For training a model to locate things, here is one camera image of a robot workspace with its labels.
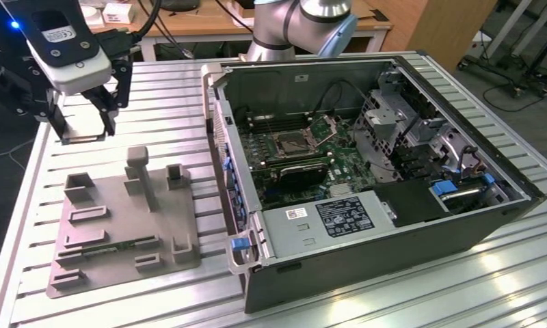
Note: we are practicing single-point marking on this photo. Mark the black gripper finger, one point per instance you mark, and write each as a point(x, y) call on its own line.
point(121, 89)
point(23, 89)

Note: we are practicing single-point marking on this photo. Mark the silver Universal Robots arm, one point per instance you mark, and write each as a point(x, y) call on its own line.
point(278, 24)

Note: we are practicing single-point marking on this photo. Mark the black RAM slot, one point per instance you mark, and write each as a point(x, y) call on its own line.
point(271, 128)
point(265, 116)
point(269, 124)
point(267, 120)

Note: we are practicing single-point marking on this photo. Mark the CPU socket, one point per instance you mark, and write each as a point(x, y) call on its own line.
point(294, 145)

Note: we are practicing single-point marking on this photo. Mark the white round container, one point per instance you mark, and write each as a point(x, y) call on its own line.
point(94, 15)

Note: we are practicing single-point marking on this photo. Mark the white cardboard box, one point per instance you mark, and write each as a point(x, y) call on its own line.
point(119, 13)

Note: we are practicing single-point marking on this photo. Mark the grey parts rack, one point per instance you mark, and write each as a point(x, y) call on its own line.
point(133, 218)

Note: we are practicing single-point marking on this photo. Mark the green RAM stick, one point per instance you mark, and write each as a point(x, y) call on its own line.
point(110, 246)

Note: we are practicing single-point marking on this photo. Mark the black graphics card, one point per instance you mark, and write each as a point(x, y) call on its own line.
point(301, 176)

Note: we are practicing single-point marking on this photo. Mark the blue case latch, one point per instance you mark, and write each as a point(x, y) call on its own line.
point(239, 244)

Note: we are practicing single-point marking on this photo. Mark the green motherboard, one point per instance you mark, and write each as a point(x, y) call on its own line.
point(346, 164)

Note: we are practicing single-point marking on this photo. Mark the silver power supply unit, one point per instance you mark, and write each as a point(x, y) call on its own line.
point(291, 235)

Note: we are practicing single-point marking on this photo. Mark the silver chipset heatsink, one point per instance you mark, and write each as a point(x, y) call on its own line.
point(346, 190)

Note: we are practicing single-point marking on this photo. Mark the silver metal drive cage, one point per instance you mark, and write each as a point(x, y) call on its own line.
point(384, 119)

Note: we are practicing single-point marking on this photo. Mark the black plastic shroud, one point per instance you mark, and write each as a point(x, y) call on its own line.
point(410, 201)

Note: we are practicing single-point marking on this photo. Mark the brown wooden cabinet panel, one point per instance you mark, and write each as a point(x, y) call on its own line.
point(438, 27)

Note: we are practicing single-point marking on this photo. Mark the blue disk carrier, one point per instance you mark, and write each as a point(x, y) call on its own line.
point(444, 191)

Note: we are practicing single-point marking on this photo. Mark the black open PC case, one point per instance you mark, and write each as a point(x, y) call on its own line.
point(393, 266)

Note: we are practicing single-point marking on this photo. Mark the blue plastic clip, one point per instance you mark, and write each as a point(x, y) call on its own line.
point(489, 180)

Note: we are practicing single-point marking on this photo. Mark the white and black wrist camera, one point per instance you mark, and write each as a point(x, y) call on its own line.
point(78, 73)

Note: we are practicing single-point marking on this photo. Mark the wooden desk with white frame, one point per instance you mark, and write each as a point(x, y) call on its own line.
point(201, 25)

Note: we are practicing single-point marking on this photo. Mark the white frame cart with wheels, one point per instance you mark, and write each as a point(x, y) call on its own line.
point(506, 73)

